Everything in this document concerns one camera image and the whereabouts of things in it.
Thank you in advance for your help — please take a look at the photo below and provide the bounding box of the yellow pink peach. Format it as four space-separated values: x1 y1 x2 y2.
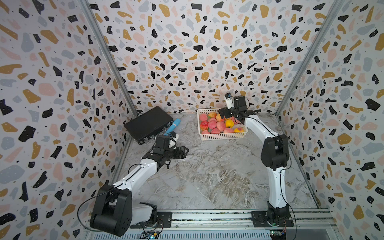
234 127 245 133

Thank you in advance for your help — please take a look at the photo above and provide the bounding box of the orange wrinkled peach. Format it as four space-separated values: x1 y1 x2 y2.
208 112 217 118

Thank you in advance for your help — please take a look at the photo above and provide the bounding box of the large pink peach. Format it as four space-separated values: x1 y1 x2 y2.
208 119 217 130

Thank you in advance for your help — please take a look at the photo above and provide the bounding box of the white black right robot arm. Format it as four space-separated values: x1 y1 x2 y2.
219 107 291 227

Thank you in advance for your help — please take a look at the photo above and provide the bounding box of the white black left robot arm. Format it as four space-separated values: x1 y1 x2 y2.
90 146 189 237

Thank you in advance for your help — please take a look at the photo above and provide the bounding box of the white perforated plastic basket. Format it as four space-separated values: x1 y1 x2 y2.
197 109 248 141

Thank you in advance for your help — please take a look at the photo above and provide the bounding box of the black ribbed metal case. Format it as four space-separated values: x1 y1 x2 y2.
124 107 174 145

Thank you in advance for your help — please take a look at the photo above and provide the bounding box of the light blue plastic tube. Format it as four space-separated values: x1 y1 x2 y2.
164 119 181 136

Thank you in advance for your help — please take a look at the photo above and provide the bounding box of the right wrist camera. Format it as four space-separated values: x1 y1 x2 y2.
225 93 250 112

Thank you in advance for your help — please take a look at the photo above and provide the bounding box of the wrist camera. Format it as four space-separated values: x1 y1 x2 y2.
155 132 179 150
225 93 250 112

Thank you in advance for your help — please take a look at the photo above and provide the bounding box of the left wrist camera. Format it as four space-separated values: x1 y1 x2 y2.
155 132 179 150

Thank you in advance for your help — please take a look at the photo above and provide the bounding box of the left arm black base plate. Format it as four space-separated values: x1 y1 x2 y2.
130 212 173 229

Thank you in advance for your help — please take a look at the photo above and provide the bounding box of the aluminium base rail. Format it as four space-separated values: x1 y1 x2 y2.
120 209 343 240

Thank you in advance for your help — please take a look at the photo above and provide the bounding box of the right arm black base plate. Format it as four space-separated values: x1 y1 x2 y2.
251 210 295 228

